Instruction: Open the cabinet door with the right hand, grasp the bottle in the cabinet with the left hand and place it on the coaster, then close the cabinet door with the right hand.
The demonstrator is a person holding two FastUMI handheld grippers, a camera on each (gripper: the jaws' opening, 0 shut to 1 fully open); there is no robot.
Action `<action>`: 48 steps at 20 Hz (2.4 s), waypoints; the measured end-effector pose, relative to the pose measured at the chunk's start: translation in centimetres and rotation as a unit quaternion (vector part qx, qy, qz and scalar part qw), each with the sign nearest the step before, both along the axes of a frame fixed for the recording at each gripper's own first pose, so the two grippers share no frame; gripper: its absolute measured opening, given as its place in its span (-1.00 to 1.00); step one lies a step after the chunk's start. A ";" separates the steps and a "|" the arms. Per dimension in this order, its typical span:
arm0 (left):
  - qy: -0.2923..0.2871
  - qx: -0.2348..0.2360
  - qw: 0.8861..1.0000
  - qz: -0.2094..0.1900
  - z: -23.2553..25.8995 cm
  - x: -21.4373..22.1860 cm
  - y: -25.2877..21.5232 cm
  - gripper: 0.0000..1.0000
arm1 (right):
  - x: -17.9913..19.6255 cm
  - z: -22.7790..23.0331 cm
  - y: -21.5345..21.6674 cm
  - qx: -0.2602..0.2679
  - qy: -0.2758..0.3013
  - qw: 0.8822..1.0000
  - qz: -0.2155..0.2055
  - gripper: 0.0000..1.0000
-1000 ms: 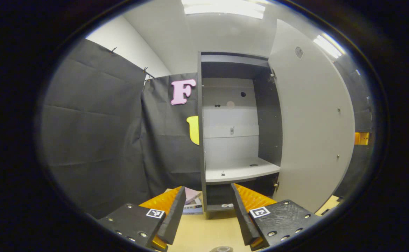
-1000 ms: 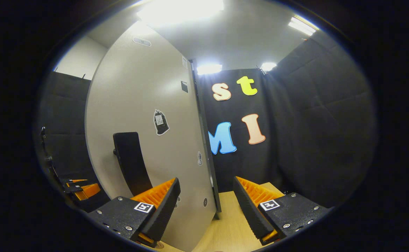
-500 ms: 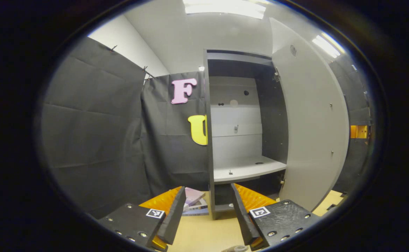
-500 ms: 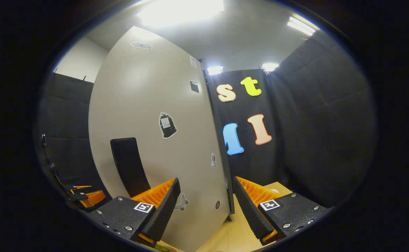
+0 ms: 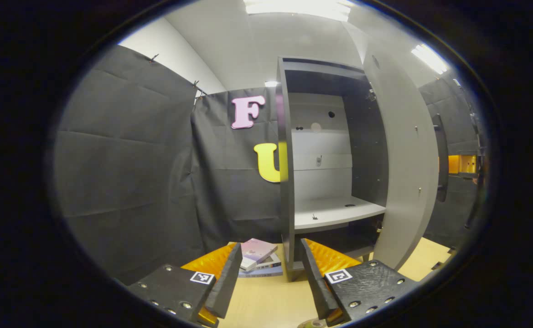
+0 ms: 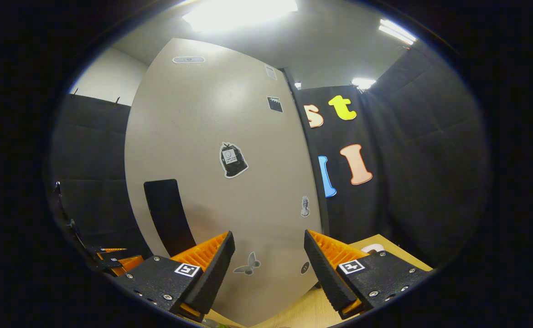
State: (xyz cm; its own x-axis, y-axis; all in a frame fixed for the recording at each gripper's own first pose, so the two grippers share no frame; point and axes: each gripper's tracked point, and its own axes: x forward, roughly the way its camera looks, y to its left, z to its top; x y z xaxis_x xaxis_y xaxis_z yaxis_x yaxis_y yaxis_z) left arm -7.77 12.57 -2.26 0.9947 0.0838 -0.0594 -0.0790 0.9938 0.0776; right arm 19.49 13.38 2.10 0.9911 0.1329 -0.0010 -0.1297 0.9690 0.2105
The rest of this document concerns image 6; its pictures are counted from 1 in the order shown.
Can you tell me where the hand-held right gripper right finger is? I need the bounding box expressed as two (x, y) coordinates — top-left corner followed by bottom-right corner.
(304, 229), (433, 320)

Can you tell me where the long ceiling light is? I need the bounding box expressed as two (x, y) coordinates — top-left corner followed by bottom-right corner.
(378, 18), (418, 46)

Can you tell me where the dark grey cabinet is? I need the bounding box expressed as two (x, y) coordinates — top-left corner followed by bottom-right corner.
(279, 67), (331, 237)

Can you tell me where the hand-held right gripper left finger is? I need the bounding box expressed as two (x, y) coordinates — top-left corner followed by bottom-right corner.
(114, 230), (236, 323)

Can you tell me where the black backdrop cloth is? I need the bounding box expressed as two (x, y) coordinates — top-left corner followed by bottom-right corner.
(293, 43), (491, 270)
(49, 93), (154, 261)

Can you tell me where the black door handle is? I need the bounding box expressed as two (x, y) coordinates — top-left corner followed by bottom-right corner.
(143, 179), (197, 257)

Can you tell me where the beige cabinet door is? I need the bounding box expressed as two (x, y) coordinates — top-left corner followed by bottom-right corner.
(124, 38), (328, 327)

